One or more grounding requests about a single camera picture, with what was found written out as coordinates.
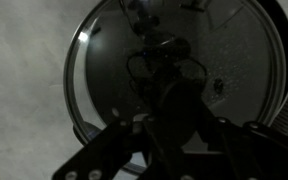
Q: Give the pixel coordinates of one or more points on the light grey coffee table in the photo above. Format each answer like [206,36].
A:
[24,83]

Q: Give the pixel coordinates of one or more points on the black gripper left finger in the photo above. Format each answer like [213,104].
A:
[110,150]

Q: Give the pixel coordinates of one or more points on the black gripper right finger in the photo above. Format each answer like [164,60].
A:
[250,150]

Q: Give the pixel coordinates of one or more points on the round glass pot lid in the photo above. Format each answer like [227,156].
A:
[237,53]

